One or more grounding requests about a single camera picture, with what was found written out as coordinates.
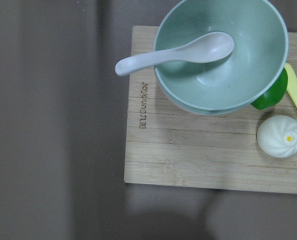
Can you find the white ceramic spoon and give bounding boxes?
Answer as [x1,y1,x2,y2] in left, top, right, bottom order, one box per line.
[115,32,235,77]

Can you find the stacked green bowls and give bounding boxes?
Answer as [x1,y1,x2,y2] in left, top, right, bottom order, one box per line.
[153,0,289,115]

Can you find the green lime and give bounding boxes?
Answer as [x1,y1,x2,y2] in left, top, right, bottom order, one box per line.
[251,68,288,110]

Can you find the white steamed bun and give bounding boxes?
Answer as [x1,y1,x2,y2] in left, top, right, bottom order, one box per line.
[256,115,297,158]

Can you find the yellow plastic knife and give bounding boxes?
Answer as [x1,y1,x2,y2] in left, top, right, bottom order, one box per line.
[284,63,297,109]

